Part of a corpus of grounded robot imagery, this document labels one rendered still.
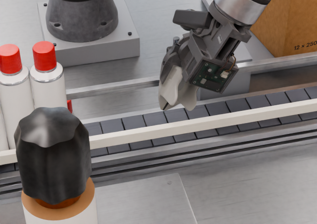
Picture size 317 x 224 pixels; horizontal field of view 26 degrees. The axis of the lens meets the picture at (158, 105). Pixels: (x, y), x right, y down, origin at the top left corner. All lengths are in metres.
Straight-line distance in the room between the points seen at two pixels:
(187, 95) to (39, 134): 0.43
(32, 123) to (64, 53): 0.64
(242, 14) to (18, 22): 0.68
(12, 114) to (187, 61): 0.29
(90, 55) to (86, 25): 0.07
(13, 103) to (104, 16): 0.40
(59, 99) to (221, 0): 0.29
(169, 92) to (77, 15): 0.34
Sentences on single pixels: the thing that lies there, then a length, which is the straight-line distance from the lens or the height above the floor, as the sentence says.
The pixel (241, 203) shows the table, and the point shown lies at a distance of 1.14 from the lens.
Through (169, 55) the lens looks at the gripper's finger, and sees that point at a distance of 1.10.
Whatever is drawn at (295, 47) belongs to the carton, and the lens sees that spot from 1.39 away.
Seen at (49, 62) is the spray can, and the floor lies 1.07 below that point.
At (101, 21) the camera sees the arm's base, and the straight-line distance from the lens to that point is 1.41.
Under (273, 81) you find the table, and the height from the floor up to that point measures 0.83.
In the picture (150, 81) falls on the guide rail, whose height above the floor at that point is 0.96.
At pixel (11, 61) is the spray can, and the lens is 1.04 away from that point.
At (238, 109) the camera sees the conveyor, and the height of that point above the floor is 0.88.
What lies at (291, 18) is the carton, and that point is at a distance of 1.34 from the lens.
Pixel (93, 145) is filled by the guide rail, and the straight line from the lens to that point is 1.13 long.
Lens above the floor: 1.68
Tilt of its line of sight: 41 degrees down
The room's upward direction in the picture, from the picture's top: straight up
